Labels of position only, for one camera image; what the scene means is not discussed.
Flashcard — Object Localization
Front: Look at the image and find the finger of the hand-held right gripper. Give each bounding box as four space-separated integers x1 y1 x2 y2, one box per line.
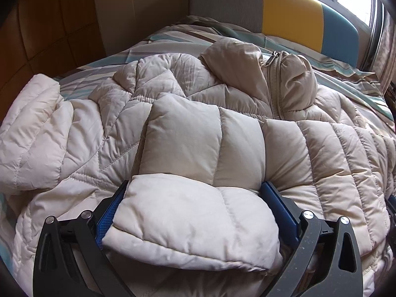
387 193 396 223

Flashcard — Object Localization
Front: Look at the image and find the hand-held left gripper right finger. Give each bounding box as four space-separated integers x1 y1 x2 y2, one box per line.
261 181 364 297

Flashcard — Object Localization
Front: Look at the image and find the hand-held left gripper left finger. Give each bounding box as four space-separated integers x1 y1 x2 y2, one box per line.
36 179 137 297

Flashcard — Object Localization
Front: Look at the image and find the beige quilted down jacket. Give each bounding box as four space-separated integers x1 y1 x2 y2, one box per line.
0 39 396 297

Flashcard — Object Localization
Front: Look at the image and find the striped bed sheet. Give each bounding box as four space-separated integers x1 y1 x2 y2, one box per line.
0 15 391 285

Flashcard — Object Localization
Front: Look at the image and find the beige patterned curtain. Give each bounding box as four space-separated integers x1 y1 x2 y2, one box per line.
379 3 396 85

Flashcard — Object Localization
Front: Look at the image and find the grey yellow blue headboard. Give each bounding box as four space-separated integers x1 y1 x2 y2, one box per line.
189 0 360 69

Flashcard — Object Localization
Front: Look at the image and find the brown wooden wardrobe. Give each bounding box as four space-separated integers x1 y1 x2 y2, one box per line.
0 0 106 121

